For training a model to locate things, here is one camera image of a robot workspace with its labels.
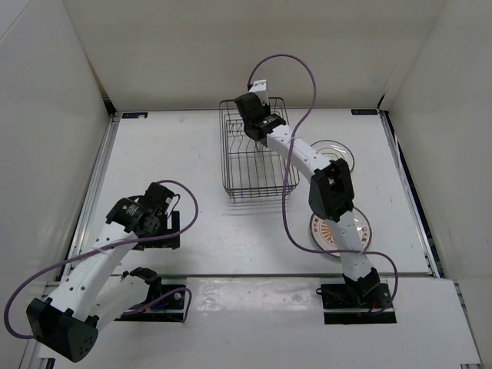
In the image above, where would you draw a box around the black patterned white plate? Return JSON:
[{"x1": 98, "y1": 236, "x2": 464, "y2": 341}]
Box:
[{"x1": 311, "y1": 140, "x2": 355, "y2": 171}]

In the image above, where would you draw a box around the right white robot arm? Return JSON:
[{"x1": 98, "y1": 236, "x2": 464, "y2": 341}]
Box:
[{"x1": 242, "y1": 114, "x2": 381, "y2": 308}]

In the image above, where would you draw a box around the right blue corner label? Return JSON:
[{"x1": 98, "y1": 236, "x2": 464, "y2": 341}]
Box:
[{"x1": 351, "y1": 108, "x2": 378, "y2": 115}]

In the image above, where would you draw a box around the blue corner label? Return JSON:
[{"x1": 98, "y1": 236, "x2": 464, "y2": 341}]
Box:
[
  {"x1": 121, "y1": 112, "x2": 148, "y2": 119},
  {"x1": 351, "y1": 108, "x2": 378, "y2": 115}
]

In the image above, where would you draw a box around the left blue corner label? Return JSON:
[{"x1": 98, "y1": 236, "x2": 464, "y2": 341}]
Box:
[{"x1": 121, "y1": 112, "x2": 148, "y2": 119}]

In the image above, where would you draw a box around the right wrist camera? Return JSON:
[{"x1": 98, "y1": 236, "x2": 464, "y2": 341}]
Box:
[{"x1": 234, "y1": 79, "x2": 271, "y2": 122}]

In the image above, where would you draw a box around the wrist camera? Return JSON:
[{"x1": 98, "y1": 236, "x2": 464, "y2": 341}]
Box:
[
  {"x1": 139, "y1": 182, "x2": 175, "y2": 216},
  {"x1": 234, "y1": 79, "x2": 271, "y2": 122}
]

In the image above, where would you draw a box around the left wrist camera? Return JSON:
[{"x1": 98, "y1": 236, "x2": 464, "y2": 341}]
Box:
[{"x1": 139, "y1": 182, "x2": 175, "y2": 216}]

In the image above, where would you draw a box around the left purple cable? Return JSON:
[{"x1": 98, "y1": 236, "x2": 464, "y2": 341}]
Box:
[{"x1": 4, "y1": 179, "x2": 200, "y2": 339}]

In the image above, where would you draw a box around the wire dish rack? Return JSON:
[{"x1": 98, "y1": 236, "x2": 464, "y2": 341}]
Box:
[{"x1": 219, "y1": 99, "x2": 300, "y2": 201}]

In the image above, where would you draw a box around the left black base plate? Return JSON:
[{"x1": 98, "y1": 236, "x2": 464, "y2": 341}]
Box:
[{"x1": 119, "y1": 284, "x2": 188, "y2": 323}]

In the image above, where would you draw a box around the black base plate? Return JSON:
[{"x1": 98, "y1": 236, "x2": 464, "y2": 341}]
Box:
[
  {"x1": 119, "y1": 284, "x2": 188, "y2": 323},
  {"x1": 316, "y1": 283, "x2": 397, "y2": 325}
]

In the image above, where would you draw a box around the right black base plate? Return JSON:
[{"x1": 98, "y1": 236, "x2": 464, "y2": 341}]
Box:
[{"x1": 316, "y1": 283, "x2": 397, "y2": 325}]

